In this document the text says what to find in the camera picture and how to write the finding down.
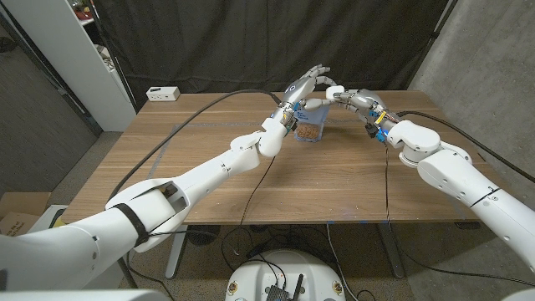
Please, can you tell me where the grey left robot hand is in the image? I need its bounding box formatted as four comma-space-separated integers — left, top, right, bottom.
273, 64, 338, 126

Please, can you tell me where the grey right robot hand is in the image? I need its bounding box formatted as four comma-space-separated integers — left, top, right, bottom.
332, 88, 398, 133

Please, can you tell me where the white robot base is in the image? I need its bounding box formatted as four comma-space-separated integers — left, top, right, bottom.
224, 249, 347, 301

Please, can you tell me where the blue almond food bag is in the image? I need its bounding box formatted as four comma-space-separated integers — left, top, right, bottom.
293, 104, 331, 144

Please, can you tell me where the black backdrop stand pole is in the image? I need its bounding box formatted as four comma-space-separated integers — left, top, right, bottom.
405, 0, 459, 92
87, 0, 139, 112

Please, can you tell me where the black backdrop curtain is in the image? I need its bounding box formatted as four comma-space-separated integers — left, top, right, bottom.
92, 0, 451, 112

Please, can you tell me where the white power strip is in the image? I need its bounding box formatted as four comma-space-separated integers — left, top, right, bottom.
145, 86, 181, 102

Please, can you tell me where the grey table leg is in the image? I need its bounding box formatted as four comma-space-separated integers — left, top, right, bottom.
375, 223, 406, 280

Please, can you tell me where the round black floor fan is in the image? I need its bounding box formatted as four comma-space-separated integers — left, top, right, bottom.
186, 224, 222, 247

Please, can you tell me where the black antenna module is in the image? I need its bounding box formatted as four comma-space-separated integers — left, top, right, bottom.
265, 273, 305, 301

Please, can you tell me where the white table leg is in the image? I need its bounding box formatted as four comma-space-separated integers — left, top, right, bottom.
165, 224, 189, 280

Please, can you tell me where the white shelf cabinet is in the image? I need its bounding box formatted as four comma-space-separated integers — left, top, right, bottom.
0, 0, 137, 133

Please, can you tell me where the brown cardboard box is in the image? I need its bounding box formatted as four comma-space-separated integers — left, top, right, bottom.
0, 191, 52, 237

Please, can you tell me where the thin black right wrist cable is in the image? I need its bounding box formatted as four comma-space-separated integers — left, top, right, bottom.
383, 141, 535, 288

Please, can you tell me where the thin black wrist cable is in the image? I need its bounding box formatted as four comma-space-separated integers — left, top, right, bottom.
383, 141, 535, 288
148, 155, 277, 256

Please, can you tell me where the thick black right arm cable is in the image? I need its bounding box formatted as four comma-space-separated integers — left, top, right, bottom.
395, 110, 535, 184

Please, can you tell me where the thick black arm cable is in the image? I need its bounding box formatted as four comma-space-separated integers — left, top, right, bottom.
106, 89, 283, 204
395, 110, 535, 184

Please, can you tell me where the thin black left wrist cable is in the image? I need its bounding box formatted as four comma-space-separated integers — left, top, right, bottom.
148, 155, 277, 256

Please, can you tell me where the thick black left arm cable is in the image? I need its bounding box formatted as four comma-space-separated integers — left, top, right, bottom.
106, 89, 283, 204

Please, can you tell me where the grey floor cable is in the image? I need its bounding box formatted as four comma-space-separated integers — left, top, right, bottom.
325, 223, 359, 301

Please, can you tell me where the black floor cable tangle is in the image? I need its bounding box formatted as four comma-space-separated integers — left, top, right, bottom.
220, 225, 331, 277

